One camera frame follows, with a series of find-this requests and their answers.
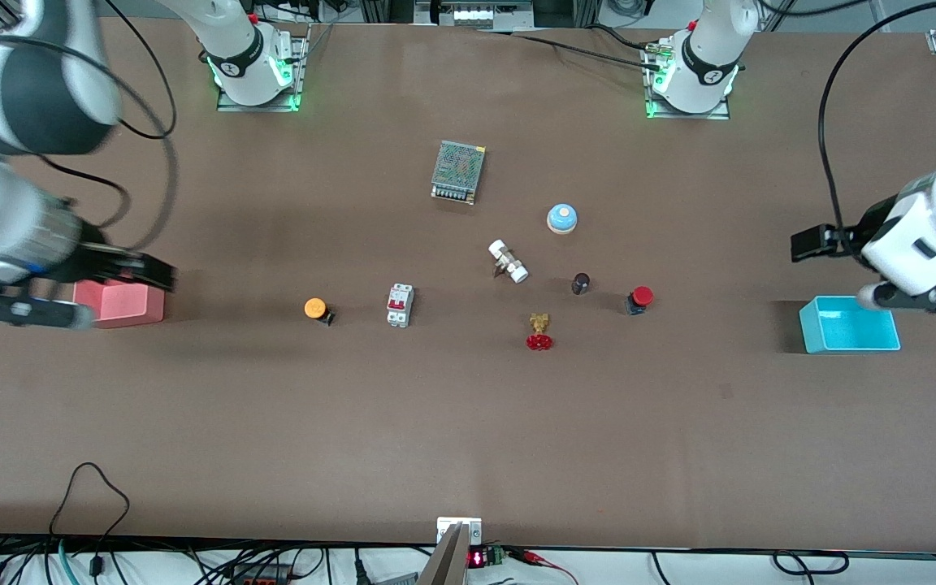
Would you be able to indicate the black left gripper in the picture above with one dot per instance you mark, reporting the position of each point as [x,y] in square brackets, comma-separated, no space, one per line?
[848,237]

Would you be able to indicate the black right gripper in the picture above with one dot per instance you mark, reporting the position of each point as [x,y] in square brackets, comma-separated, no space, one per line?
[97,258]

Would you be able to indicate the yellow mushroom push button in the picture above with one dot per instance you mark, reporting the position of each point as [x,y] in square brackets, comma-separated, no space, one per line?
[314,308]

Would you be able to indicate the red mushroom push button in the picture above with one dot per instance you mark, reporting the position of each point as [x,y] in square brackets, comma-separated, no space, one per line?
[642,296]

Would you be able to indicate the pink plastic bin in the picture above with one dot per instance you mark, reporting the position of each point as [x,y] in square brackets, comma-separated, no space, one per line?
[131,307]

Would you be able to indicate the cyan plastic bin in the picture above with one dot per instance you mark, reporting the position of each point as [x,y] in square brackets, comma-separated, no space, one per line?
[850,329]

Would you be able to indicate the black cylindrical knob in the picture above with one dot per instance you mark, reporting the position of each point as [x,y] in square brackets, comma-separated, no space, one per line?
[581,283]

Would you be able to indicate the blue dome bell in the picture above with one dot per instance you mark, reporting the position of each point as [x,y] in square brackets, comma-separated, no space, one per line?
[562,218]

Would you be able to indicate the brass valve with red handwheel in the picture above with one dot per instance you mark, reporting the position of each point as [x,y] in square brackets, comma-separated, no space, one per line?
[539,333]

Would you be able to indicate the white and silver pipe fitting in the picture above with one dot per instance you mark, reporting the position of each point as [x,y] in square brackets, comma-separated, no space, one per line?
[509,262]

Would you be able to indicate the metal mesh power supply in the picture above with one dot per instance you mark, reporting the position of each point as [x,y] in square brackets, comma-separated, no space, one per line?
[458,169]

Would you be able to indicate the control box with lights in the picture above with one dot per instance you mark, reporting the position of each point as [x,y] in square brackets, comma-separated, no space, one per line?
[472,15]

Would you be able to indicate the red clip lead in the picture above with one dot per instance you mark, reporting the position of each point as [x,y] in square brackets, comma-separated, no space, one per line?
[533,557]

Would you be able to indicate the small red display module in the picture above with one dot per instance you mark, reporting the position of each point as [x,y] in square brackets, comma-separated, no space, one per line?
[478,558]

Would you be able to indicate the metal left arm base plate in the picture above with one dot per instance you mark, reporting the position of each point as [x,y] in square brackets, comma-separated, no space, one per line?
[720,114]

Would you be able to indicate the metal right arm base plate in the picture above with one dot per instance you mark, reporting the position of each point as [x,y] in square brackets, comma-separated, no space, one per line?
[226,105]

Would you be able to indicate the white circuit breaker red switch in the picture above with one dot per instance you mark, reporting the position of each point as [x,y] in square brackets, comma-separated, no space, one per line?
[400,305]

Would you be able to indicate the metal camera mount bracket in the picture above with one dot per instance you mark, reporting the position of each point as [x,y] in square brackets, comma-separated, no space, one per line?
[448,561]

